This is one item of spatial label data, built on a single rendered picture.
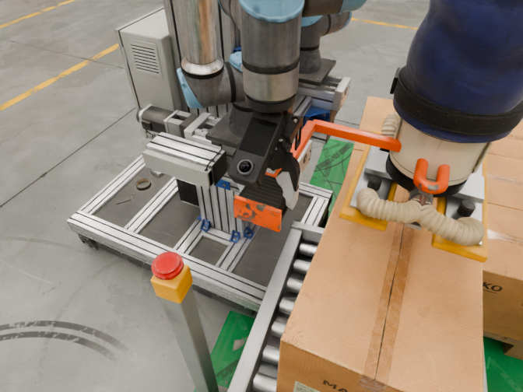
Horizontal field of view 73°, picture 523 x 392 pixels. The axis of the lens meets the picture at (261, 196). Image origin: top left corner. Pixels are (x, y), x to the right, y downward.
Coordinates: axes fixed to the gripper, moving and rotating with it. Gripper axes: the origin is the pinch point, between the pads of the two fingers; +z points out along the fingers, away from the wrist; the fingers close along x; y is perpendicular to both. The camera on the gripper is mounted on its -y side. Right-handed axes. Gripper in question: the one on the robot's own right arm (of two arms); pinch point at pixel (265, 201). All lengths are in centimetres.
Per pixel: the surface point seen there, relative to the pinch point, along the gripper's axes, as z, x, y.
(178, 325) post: 46, 21, -10
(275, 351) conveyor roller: 71, -2, 2
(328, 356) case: 30.8, -17.5, -9.0
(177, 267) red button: 21.6, 18.2, -7.0
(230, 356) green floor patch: 125, 24, 13
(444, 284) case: 31, -39, 18
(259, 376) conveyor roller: 71, 0, -6
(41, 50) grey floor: 124, 379, 236
